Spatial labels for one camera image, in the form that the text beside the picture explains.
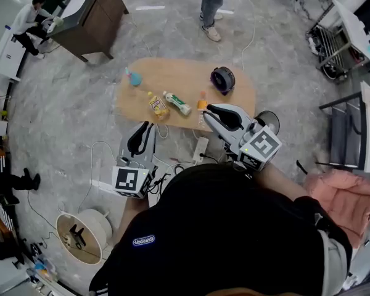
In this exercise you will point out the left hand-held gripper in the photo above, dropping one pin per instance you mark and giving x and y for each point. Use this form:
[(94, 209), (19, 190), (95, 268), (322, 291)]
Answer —
[(131, 182)]

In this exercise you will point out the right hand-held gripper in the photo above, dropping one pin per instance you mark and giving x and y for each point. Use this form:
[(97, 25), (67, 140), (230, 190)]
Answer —
[(259, 148)]

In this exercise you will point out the orange capped bottle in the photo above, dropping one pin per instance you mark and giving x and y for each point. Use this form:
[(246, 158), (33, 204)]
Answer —
[(201, 102)]

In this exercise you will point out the yellow juice bottle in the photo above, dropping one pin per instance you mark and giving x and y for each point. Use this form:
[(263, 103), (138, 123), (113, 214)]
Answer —
[(158, 106)]

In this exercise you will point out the black round waste bin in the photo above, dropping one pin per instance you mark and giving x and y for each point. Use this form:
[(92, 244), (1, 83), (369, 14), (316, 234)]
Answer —
[(269, 119)]

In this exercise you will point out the green and white bottle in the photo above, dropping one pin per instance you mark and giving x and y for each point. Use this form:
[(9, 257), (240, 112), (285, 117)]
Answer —
[(177, 103)]

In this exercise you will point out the person's right forearm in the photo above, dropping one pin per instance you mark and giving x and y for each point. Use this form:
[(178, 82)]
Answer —
[(280, 183)]

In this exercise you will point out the person's left forearm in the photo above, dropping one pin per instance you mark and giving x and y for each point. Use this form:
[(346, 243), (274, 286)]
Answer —
[(132, 214)]

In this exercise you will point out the oval wooden table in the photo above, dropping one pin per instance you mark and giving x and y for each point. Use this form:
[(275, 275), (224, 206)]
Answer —
[(179, 76)]

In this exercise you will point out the purple desk fan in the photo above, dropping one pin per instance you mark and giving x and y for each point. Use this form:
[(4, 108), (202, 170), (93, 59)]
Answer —
[(223, 80)]

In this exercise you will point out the teal spray bottle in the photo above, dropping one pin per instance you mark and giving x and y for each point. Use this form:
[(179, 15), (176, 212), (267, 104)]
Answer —
[(135, 78)]

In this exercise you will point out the person's black clothed body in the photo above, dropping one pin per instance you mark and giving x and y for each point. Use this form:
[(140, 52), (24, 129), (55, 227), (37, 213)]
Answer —
[(219, 233)]

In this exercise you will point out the grey metal chair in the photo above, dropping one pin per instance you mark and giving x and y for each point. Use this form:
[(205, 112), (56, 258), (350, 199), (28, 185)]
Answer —
[(348, 134)]

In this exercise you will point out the dark wooden desk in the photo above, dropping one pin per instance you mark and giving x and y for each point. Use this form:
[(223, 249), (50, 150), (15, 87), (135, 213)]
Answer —
[(92, 20)]

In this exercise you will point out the pink jacket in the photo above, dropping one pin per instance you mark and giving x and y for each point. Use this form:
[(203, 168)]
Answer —
[(345, 199)]

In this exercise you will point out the white low cabinet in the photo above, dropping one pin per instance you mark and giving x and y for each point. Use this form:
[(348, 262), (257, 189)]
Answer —
[(6, 57)]

